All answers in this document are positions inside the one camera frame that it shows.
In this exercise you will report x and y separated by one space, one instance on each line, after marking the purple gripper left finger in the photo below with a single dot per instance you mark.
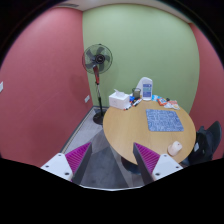
70 166

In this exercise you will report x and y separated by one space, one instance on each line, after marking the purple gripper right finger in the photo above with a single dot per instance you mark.
153 166

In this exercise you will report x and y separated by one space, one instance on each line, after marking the white computer mouse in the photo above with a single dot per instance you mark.
174 148

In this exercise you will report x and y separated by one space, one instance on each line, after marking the blue patterned mouse pad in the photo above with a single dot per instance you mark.
163 121

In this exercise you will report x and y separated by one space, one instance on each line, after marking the black office chair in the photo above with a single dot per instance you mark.
207 141

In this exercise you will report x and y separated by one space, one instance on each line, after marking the orange snack packet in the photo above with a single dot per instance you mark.
162 101

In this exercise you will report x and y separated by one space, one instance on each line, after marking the black marker pen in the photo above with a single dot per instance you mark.
137 102

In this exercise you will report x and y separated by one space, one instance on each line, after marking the white tissue box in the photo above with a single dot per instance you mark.
119 100

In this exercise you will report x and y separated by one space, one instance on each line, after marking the dark green cup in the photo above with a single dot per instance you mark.
136 93

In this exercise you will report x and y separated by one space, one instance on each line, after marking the white sanitizer bottle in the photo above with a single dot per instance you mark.
146 86

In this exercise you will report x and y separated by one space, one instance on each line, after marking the black standing fan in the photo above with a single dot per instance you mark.
96 60

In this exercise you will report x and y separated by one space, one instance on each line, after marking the white wall socket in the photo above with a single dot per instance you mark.
87 99

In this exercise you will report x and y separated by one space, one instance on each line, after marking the white wall switch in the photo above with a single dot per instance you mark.
1 86

